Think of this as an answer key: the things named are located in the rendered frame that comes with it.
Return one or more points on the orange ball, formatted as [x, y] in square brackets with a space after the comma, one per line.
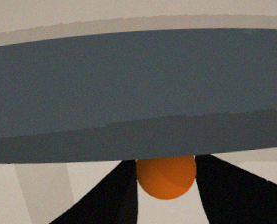
[166, 179]

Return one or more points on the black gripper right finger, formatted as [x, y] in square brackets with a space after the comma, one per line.
[231, 195]

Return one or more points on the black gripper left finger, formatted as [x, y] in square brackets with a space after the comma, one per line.
[114, 200]

